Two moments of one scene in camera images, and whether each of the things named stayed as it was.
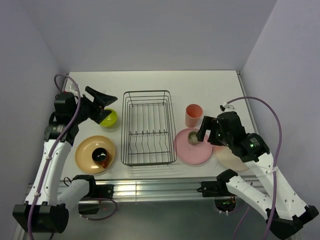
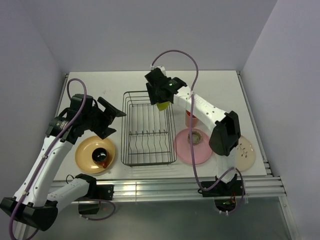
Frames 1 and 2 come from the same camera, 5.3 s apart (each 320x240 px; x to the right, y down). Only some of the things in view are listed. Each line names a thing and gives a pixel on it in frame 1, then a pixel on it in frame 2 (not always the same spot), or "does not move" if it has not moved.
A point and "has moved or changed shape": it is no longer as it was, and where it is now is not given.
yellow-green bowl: (110, 120) has moved or changed shape
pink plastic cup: (193, 115) does not move
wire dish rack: (147, 129) does not move
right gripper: (209, 123) -> (153, 98)
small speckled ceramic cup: (192, 138) does not move
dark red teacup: (100, 155) does not move
